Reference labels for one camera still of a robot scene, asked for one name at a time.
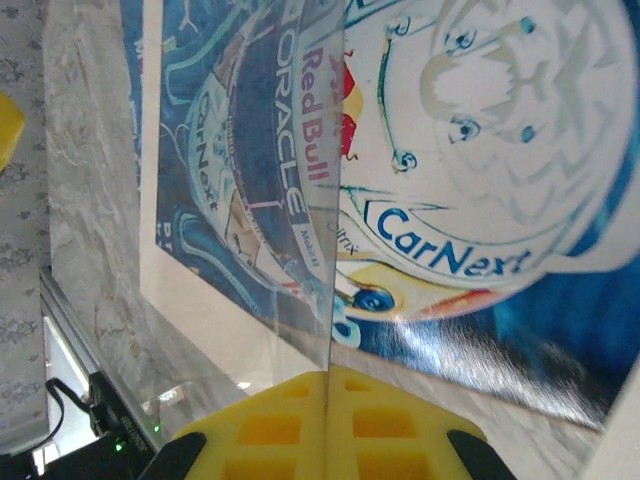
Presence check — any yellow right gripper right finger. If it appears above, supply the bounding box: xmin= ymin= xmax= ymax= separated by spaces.
xmin=324 ymin=363 xmax=519 ymax=480

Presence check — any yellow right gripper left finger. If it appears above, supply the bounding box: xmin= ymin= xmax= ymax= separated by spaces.
xmin=137 ymin=369 xmax=330 ymax=480

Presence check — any clear acrylic sheet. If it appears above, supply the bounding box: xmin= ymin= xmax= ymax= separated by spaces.
xmin=119 ymin=0 xmax=349 ymax=419

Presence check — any black electronics board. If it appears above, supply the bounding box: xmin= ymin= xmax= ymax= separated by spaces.
xmin=29 ymin=372 xmax=166 ymax=480

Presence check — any thin black cable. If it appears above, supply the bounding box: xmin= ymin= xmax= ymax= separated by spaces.
xmin=29 ymin=378 xmax=94 ymax=454

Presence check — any long aluminium base rail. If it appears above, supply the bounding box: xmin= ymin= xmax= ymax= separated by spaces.
xmin=38 ymin=267 xmax=164 ymax=446

